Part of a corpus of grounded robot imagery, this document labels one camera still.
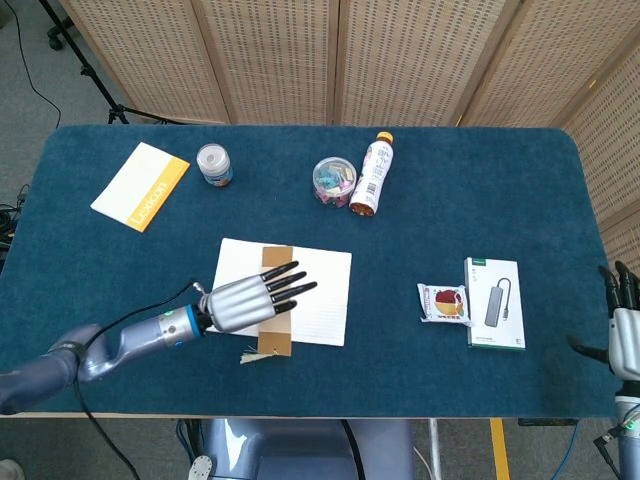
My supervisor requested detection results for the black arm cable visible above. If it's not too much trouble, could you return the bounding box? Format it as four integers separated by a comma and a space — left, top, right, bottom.
74, 281, 206, 480

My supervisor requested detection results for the yellow and white booklet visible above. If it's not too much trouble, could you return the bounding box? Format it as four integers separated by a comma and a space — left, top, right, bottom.
90, 141, 191, 234

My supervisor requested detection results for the small jar with white lid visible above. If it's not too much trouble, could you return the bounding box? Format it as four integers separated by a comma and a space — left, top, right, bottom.
196, 143, 234, 189

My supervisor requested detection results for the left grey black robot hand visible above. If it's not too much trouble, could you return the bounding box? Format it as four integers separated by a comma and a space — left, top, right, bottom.
198, 260, 319, 335

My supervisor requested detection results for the woven wooden folding screen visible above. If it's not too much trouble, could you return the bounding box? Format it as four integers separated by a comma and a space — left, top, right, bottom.
59, 0, 640, 281

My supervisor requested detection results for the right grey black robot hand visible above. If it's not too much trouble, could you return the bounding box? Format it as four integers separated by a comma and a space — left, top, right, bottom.
566, 260, 640, 382

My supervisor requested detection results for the blue table cloth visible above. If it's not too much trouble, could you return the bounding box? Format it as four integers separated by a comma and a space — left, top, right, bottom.
0, 124, 618, 420

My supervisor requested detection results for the white drink bottle orange cap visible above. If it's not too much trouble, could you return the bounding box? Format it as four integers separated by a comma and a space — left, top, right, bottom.
348, 131, 394, 217

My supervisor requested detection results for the open white spiral notebook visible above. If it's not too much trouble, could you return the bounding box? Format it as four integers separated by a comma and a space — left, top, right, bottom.
205, 237, 353, 348

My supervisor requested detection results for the white USB hub box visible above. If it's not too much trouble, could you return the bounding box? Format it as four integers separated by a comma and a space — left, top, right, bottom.
463, 257, 527, 351

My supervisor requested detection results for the grey robot torso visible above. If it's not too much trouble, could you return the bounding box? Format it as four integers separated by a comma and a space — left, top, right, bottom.
184, 418, 416, 480

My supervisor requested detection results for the brown cream tasselled bookmark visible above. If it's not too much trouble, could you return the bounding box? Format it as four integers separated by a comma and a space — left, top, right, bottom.
239, 245, 294, 365

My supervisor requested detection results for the clear tub of binder clips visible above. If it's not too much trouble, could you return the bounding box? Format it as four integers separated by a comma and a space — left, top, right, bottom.
312, 156, 359, 209

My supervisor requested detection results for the white snack packet red picture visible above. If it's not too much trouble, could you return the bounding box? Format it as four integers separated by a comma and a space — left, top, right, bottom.
417, 282, 471, 324

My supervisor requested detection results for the black tripod stand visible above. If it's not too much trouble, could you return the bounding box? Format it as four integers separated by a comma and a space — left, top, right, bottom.
37, 0, 171, 126

